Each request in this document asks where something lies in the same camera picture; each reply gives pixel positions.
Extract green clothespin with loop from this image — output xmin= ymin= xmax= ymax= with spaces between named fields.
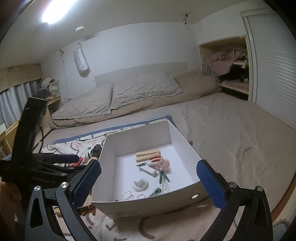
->
xmin=159 ymin=171 xmax=171 ymax=193

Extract green plastic clip tool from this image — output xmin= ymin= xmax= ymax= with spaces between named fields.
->
xmin=137 ymin=188 xmax=162 ymax=199

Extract rectangular wooden block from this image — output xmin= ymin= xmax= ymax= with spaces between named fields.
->
xmin=136 ymin=152 xmax=161 ymax=163

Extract orange white scissors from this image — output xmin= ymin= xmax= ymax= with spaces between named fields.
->
xmin=137 ymin=155 xmax=163 ymax=167

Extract red booklet packet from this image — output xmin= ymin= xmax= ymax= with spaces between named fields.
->
xmin=71 ymin=157 xmax=84 ymax=167

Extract black hair claw clip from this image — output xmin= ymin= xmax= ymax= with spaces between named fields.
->
xmin=90 ymin=144 xmax=102 ymax=159

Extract patterned cartoon blanket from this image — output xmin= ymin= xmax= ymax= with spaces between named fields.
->
xmin=42 ymin=117 xmax=218 ymax=240

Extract wooden bedside shelf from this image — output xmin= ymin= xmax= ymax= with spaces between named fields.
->
xmin=1 ymin=96 xmax=62 ymax=159

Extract pink flower packet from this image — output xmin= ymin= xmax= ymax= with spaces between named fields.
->
xmin=156 ymin=159 xmax=171 ymax=173

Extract white round hook base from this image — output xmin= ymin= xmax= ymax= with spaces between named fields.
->
xmin=132 ymin=177 xmax=149 ymax=192

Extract left quilted beige pillow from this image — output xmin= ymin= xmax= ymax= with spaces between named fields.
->
xmin=52 ymin=84 xmax=113 ymax=120

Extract quilted beige pillow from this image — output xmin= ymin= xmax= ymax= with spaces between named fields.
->
xmin=52 ymin=84 xmax=113 ymax=120
xmin=110 ymin=71 xmax=182 ymax=109

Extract white cardboard shoe box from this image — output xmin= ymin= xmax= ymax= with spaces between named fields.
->
xmin=91 ymin=120 xmax=207 ymax=220

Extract black bag on shelf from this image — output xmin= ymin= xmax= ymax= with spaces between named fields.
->
xmin=33 ymin=88 xmax=54 ymax=100

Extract grey window curtain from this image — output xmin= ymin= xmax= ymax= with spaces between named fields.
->
xmin=0 ymin=79 xmax=41 ymax=128

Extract wooden block in box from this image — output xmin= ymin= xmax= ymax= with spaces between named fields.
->
xmin=136 ymin=149 xmax=159 ymax=157

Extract right quilted beige pillow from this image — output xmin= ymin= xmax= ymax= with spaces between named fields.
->
xmin=110 ymin=71 xmax=182 ymax=109

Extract white hanging bag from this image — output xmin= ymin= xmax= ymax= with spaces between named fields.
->
xmin=74 ymin=48 xmax=89 ymax=73

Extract beige printed curtain valance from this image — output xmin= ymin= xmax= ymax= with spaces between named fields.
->
xmin=0 ymin=63 xmax=42 ymax=92

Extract beige folded duvet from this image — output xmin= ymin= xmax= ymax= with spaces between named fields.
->
xmin=49 ymin=70 xmax=219 ymax=129

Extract pile of clothes in closet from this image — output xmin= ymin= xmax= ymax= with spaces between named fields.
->
xmin=202 ymin=48 xmax=249 ymax=91

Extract round ceiling smoke detector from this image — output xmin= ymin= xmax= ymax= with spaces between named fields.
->
xmin=75 ymin=26 xmax=86 ymax=33

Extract white louvered closet door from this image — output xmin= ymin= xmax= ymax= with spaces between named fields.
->
xmin=242 ymin=11 xmax=296 ymax=128

